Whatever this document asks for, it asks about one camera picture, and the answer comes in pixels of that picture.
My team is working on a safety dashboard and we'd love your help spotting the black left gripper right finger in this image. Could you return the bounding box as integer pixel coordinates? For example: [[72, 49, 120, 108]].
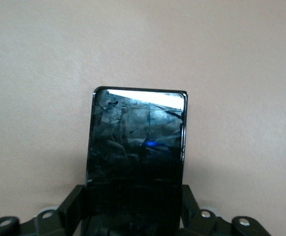
[[181, 184, 271, 236]]

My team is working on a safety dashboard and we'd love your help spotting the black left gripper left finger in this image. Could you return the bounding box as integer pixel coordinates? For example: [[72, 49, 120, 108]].
[[0, 184, 87, 236]]

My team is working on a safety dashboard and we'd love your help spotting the large black cracked smartphone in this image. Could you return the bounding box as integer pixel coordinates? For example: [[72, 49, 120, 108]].
[[85, 86, 189, 236]]

